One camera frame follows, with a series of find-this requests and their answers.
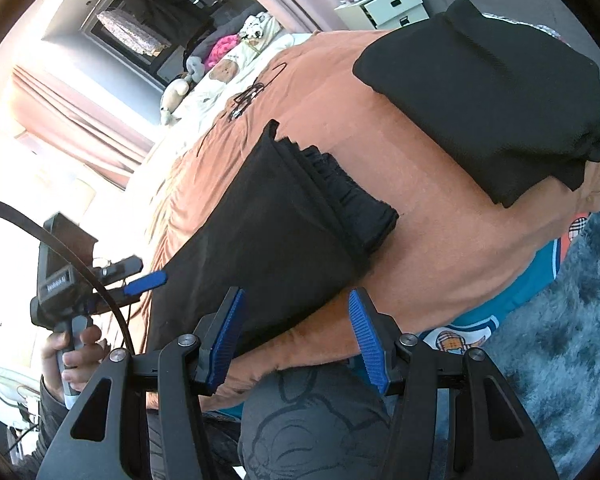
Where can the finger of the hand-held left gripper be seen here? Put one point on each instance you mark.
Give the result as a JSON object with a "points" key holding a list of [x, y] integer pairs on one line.
{"points": [[147, 281], [125, 265]]}

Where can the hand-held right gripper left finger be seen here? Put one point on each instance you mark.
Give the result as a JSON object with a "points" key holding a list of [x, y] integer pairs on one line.
{"points": [[225, 340]]}

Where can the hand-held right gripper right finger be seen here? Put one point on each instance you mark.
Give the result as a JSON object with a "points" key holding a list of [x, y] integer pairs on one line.
{"points": [[367, 340]]}

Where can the black pants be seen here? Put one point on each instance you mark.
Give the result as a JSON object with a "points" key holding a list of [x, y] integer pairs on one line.
{"points": [[270, 230]]}

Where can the person's left forearm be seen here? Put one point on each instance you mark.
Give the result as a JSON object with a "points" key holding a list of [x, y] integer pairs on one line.
{"points": [[50, 410]]}

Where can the person's leg in grey pants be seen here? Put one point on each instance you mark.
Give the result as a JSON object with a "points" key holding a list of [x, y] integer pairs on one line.
{"points": [[320, 420]]}

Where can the person's left hand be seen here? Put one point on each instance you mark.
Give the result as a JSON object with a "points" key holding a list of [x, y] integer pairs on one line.
{"points": [[80, 367]]}

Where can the orange-brown blanket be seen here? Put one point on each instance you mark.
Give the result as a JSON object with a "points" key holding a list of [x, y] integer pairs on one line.
{"points": [[455, 240]]}

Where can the teal printed bed sheet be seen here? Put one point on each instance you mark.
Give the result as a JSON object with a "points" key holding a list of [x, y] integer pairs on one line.
{"points": [[520, 285]]}

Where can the beige plush toy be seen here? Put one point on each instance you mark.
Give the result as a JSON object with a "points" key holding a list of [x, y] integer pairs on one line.
{"points": [[175, 92]]}

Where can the grey-blue shaggy rug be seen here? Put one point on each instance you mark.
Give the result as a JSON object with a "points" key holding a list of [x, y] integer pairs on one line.
{"points": [[570, 350]]}

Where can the grey elephant plush toy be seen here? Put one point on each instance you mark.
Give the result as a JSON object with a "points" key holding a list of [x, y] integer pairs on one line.
{"points": [[195, 66]]}

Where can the hanging floral garment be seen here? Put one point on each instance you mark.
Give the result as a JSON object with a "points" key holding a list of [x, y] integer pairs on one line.
{"points": [[130, 32]]}

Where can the pink cloth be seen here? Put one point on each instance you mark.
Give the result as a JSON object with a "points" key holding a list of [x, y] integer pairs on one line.
{"points": [[220, 47]]}

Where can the dark grey bedding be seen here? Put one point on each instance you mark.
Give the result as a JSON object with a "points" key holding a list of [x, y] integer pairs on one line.
{"points": [[210, 35]]}

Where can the hanging dark coat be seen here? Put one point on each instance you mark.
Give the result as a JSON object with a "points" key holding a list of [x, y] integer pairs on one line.
{"points": [[165, 5]]}

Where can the folded black garment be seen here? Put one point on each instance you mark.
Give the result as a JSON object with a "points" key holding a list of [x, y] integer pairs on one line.
{"points": [[480, 95]]}

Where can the spotted plush toy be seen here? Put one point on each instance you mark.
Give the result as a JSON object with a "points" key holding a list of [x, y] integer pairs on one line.
{"points": [[255, 27]]}

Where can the cream nightstand with drawers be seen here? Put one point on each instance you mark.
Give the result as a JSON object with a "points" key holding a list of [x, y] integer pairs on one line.
{"points": [[395, 5]]}

